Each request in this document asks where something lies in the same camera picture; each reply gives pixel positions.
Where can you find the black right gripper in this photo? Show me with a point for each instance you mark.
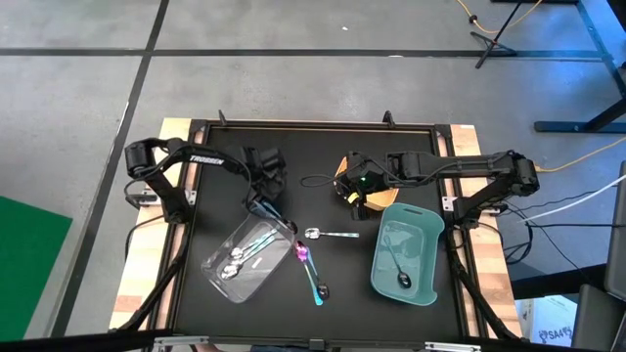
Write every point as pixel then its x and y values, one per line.
pixel 364 173

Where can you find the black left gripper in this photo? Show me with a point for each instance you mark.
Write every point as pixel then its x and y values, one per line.
pixel 265 168

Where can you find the teal plastic bin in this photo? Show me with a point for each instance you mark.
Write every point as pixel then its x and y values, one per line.
pixel 420 234

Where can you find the iridescent rainbow metal spoon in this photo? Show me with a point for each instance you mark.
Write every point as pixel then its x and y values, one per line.
pixel 301 251

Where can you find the clear plastic bin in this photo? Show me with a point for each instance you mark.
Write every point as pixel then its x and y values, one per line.
pixel 244 288

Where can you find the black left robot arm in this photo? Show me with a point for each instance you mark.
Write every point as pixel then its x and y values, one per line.
pixel 205 160

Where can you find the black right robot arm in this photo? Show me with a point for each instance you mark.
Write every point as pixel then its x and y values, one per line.
pixel 464 163

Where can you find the yellow plastic bin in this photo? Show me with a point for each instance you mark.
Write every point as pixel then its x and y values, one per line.
pixel 386 198

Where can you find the black table clamp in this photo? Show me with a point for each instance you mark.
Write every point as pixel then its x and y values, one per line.
pixel 389 118
pixel 222 119

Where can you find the black tripod stand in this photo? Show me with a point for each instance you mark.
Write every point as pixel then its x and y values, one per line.
pixel 494 43

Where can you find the cardboard box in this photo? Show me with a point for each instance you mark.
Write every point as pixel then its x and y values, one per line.
pixel 548 318

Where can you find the black rig beam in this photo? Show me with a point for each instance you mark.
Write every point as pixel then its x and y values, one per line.
pixel 98 339

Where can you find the green floor mat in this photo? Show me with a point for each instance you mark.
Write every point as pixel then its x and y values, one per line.
pixel 29 269

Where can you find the grey chair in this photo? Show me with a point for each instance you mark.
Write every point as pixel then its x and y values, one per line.
pixel 596 318

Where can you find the black table edge frame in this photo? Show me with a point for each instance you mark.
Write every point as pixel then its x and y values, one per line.
pixel 303 125

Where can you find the silver metal bracket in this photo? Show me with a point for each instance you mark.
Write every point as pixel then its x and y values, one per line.
pixel 449 204
pixel 192 197

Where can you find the black desk leg frame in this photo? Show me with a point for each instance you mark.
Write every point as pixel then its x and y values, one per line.
pixel 567 127

